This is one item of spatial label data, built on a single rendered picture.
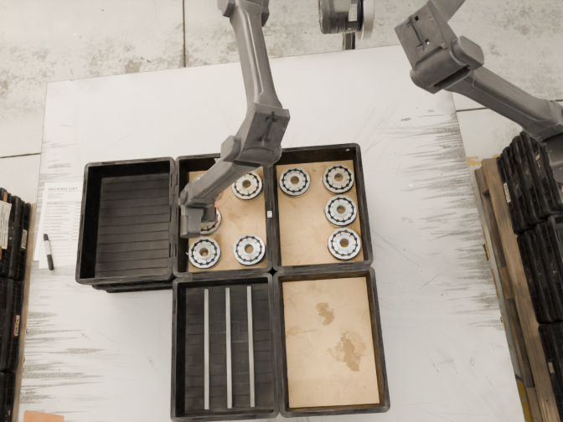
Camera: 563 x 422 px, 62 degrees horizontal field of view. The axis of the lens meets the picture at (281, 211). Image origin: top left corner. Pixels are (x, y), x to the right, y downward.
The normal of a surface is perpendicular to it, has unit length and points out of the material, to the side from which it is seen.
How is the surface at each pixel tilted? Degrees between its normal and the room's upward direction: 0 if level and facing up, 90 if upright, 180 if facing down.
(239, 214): 0
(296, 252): 0
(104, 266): 0
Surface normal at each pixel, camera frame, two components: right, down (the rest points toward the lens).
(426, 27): -0.72, 0.27
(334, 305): -0.06, -0.31
